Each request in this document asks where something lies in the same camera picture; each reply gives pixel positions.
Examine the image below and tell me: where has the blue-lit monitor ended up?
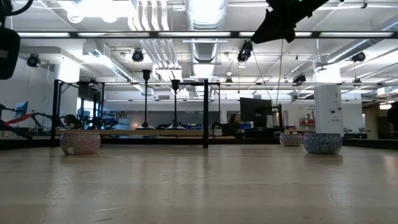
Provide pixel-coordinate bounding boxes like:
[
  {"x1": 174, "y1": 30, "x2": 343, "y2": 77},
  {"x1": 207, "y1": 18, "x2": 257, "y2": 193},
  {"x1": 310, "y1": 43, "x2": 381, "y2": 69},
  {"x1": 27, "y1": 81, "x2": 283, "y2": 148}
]
[{"x1": 14, "y1": 101, "x2": 29, "y2": 121}]

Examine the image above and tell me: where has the wooden shelf with black frame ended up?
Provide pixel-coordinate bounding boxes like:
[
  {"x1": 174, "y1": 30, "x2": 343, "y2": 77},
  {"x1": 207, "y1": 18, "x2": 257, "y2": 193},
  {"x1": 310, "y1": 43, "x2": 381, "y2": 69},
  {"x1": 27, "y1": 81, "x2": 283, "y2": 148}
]
[{"x1": 50, "y1": 79, "x2": 237, "y2": 149}]

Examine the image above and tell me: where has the white round pillar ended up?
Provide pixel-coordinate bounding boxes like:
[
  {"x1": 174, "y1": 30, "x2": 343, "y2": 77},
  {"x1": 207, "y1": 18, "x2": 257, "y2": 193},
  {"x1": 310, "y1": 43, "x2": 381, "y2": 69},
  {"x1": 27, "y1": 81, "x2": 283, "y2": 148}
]
[{"x1": 313, "y1": 62, "x2": 345, "y2": 137}]

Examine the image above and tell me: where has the pink patterned candle tin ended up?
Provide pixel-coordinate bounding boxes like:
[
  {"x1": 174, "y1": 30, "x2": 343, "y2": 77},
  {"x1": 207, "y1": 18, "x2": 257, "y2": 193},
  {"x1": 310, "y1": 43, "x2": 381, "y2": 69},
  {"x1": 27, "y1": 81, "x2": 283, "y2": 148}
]
[{"x1": 60, "y1": 132, "x2": 102, "y2": 156}]

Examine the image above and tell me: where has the black monitor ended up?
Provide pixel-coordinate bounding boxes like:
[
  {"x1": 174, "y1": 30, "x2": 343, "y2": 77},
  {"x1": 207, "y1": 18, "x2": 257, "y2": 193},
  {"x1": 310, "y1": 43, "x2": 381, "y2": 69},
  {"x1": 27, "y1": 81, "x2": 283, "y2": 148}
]
[{"x1": 239, "y1": 97, "x2": 274, "y2": 129}]

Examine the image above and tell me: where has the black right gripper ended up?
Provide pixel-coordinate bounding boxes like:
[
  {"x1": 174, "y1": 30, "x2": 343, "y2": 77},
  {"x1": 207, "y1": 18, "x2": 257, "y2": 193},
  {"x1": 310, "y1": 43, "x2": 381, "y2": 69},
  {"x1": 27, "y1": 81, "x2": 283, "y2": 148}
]
[{"x1": 251, "y1": 0, "x2": 330, "y2": 44}]

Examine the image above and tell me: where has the white speckled candle tin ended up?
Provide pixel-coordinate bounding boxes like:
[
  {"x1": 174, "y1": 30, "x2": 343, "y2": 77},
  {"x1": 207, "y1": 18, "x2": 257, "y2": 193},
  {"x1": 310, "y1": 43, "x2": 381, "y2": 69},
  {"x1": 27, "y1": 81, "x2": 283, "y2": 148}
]
[{"x1": 279, "y1": 133, "x2": 303, "y2": 147}]

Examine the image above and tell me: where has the black overhead frame bar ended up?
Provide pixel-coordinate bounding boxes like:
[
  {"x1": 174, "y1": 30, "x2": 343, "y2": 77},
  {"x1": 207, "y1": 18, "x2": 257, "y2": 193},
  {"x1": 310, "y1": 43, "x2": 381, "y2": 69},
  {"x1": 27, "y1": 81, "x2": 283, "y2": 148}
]
[{"x1": 17, "y1": 30, "x2": 398, "y2": 39}]

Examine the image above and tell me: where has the black table frame rail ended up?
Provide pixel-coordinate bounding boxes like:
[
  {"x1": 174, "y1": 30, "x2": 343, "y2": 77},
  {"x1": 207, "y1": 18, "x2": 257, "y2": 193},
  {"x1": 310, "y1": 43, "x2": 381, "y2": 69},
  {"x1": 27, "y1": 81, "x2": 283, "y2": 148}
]
[{"x1": 0, "y1": 136, "x2": 398, "y2": 151}]

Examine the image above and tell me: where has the blue patterned candle tin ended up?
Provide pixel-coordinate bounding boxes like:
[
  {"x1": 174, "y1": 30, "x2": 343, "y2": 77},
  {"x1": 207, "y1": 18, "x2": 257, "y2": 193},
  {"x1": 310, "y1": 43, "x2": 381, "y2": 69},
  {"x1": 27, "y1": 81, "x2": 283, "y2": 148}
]
[{"x1": 303, "y1": 133, "x2": 343, "y2": 156}]

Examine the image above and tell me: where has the person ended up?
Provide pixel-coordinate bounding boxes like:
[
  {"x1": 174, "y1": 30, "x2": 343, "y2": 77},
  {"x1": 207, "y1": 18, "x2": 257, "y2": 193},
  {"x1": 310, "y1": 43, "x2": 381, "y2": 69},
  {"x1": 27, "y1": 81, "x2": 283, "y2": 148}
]
[
  {"x1": 217, "y1": 113, "x2": 243, "y2": 137},
  {"x1": 387, "y1": 102, "x2": 398, "y2": 131}
]

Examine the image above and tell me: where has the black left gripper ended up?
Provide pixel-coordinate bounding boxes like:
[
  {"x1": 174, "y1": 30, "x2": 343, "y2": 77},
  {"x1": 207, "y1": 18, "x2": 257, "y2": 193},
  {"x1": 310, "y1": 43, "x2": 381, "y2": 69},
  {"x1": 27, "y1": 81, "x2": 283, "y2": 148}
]
[{"x1": 0, "y1": 27, "x2": 21, "y2": 80}]

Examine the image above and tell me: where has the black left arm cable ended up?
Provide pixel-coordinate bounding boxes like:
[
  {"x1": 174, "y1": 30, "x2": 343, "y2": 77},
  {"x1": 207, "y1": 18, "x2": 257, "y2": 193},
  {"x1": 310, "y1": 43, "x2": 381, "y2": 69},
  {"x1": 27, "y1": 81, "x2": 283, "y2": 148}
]
[{"x1": 0, "y1": 0, "x2": 34, "y2": 17}]

